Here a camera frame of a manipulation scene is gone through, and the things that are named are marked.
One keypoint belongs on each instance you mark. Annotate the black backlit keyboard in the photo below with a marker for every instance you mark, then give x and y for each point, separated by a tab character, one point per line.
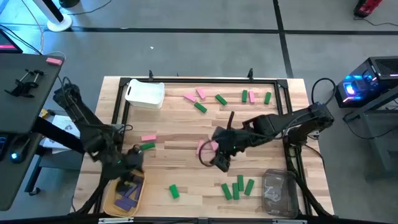
2	146

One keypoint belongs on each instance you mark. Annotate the small yellow item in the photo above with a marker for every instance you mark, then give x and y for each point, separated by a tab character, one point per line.
43	114

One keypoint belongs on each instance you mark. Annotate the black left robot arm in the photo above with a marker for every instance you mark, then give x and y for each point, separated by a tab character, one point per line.
93	133

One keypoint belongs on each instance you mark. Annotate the red and black device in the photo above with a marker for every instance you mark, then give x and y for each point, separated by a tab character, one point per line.
367	6

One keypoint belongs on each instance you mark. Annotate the black round base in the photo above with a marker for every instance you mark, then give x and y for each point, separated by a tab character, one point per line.
69	2

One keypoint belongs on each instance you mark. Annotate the green rectangular block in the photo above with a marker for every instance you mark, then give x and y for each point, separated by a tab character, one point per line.
240	183
174	191
235	191
226	191
221	99
148	146
200	107
249	187
244	96
267	98

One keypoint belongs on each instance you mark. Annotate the black monitor with pink stripe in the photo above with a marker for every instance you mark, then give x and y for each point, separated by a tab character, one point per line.
7	42

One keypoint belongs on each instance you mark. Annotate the clear plastic container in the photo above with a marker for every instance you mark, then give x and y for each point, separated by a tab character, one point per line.
280	193

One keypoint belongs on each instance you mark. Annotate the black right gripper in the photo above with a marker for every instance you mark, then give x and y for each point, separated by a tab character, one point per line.
233	140

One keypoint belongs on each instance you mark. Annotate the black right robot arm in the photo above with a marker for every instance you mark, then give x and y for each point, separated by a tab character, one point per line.
280	124

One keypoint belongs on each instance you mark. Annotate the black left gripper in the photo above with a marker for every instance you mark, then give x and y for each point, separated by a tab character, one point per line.
130	161

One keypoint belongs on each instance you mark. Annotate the white paper manual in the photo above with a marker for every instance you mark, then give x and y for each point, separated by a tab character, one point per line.
63	124

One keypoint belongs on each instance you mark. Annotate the black desk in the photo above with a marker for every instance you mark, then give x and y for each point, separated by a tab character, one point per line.
21	102

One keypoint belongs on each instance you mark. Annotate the grey metal stand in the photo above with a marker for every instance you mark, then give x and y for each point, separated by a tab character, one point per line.
384	133

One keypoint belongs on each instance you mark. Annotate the black metal clamp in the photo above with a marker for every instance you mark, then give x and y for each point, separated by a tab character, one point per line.
25	85

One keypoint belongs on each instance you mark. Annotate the black computer case with lights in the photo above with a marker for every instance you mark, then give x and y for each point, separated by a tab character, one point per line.
379	70

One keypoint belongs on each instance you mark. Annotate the black frame hook clamp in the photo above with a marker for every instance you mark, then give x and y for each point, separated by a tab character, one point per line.
150	75
250	74

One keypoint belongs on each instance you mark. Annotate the small grey metal bracket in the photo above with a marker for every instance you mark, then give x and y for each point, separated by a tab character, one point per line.
202	221

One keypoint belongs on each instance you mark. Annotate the white stand with black pole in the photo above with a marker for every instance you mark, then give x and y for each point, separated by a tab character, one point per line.
59	23

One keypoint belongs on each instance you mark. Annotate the yellow plastic tray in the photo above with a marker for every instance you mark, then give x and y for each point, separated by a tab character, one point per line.
109	202

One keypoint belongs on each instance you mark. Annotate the black aluminium table frame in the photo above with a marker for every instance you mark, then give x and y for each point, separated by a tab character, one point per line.
217	80

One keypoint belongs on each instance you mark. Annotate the black computer mouse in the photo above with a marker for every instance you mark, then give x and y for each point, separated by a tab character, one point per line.
19	151

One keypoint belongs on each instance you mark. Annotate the white plastic bin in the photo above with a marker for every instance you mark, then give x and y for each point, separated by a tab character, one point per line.
146	95

